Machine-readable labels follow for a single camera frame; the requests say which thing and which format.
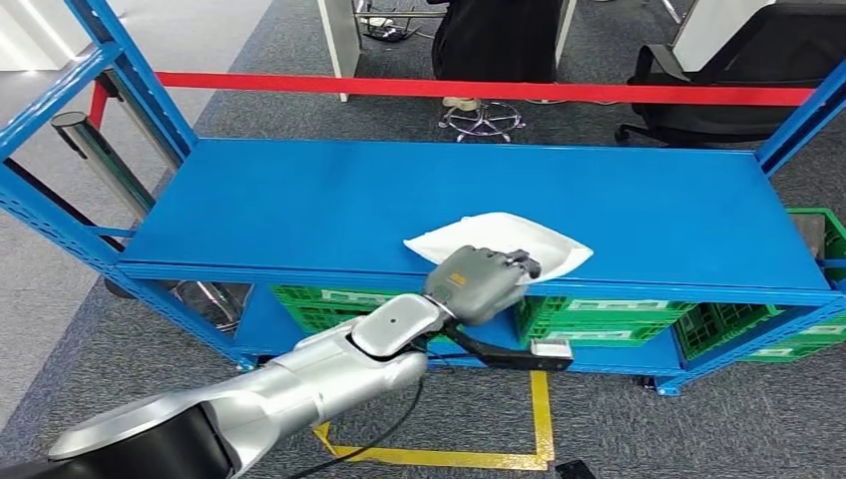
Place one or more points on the person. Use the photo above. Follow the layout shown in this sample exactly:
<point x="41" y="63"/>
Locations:
<point x="496" y="40"/>

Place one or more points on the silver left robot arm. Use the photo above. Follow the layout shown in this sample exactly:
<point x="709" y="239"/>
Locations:
<point x="297" y="383"/>

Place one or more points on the white desk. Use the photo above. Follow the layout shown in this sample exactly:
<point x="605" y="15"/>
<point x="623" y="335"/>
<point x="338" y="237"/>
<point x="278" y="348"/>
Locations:
<point x="338" y="40"/>
<point x="710" y="26"/>

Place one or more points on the chrome stool base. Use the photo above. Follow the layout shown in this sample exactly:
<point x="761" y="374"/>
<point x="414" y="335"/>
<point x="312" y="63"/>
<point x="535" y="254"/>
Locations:
<point x="481" y="121"/>

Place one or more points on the red barrier belt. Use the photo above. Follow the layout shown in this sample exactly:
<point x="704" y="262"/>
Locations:
<point x="463" y="88"/>

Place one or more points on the black office chair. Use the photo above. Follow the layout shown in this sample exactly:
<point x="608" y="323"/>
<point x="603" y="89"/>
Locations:
<point x="773" y="43"/>

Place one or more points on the chrome stanchion post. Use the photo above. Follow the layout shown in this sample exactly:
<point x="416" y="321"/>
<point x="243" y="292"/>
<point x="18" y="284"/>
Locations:
<point x="142" y="120"/>
<point x="99" y="158"/>

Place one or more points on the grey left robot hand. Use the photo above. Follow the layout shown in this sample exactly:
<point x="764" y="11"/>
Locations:
<point x="472" y="284"/>

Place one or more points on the white curved panel part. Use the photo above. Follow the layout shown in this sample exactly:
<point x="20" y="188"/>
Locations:
<point x="502" y="231"/>

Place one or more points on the blue metal shelf rack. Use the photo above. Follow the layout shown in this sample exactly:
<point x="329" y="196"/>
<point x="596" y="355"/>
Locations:
<point x="463" y="198"/>

